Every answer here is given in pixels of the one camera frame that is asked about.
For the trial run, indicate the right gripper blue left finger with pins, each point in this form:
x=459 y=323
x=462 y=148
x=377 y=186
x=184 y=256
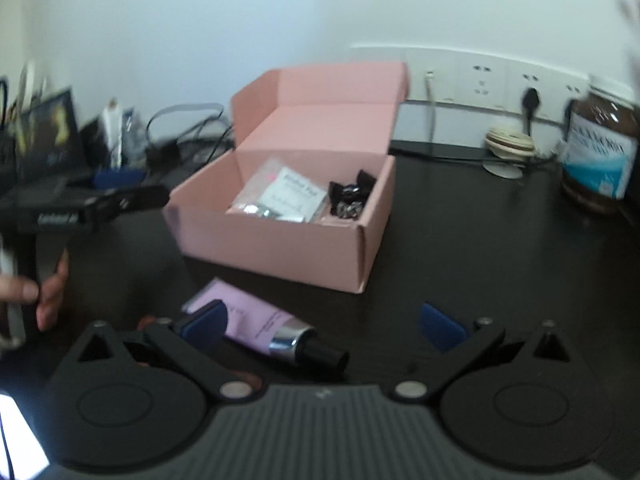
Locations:
x=203 y=328

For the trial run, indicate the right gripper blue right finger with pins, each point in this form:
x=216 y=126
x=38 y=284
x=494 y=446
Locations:
x=441 y=331

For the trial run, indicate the purple cosmetic tube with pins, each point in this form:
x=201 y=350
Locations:
x=269 y=330

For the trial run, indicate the alcohol pad bag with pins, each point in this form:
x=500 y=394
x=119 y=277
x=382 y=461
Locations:
x=277 y=192

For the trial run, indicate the person left hand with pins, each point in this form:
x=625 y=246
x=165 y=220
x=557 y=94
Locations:
x=48 y=295

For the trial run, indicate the black hair clip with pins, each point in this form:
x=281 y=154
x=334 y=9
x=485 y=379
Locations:
x=348 y=200

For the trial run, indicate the pink cardboard box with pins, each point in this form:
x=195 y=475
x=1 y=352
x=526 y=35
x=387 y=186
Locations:
x=327 y=122

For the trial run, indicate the brown fish oil bottle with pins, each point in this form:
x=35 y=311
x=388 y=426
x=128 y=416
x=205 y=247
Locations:
x=602 y=143

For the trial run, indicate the black power plug left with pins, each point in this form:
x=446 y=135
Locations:
x=530 y=103

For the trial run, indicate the white wall socket strip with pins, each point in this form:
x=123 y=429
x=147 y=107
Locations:
x=479 y=80

